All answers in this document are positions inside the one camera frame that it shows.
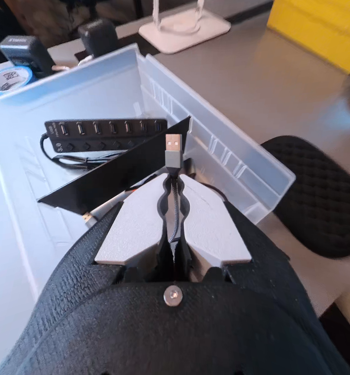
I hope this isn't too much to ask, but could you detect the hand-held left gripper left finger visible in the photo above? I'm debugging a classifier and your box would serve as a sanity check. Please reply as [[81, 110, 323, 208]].
[[94, 173, 169, 266]]

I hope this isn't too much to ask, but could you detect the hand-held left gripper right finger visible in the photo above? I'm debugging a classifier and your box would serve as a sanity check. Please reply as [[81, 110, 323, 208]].
[[179, 174, 253, 268]]

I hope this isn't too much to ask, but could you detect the grey braided USB cable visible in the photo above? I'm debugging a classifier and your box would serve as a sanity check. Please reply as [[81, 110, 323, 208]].
[[82, 210, 101, 229], [164, 134, 183, 244]]

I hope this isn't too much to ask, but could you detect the clear plastic storage bin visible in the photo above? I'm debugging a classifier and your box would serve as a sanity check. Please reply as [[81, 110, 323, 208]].
[[0, 43, 296, 370]]

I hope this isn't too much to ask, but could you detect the yellow plastic storage bin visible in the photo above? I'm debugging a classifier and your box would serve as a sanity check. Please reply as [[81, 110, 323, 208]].
[[267, 0, 350, 74]]

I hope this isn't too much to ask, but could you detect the black USB hub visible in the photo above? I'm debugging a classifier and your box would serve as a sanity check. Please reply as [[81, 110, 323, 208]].
[[44, 118, 168, 153]]

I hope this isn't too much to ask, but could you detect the black divider panel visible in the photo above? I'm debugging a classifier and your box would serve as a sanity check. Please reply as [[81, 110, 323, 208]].
[[37, 116, 192, 216]]

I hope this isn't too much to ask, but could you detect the black padded wrist rest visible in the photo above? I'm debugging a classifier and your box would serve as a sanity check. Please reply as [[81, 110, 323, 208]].
[[260, 135, 350, 259]]

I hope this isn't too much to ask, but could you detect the blue tape roll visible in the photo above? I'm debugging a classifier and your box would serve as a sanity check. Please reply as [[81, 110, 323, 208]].
[[0, 66, 36, 97]]

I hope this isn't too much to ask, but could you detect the black box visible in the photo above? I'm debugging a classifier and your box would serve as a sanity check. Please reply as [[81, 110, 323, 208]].
[[78, 19, 119, 57], [0, 36, 55, 79]]

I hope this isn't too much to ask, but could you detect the black USB hub cable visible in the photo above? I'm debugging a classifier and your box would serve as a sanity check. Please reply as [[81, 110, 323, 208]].
[[40, 132, 129, 170]]

